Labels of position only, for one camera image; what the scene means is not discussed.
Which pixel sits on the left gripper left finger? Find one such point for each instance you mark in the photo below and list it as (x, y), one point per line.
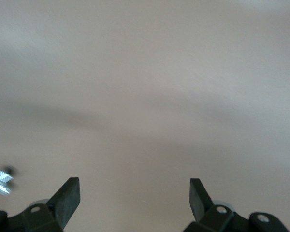
(65, 200)

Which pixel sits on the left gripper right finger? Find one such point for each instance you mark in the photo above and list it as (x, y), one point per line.
(198, 203)

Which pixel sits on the chrome metal fitting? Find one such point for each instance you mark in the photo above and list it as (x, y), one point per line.
(1, 180)

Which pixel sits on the brown table mat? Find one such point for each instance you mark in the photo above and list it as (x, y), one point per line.
(135, 72)

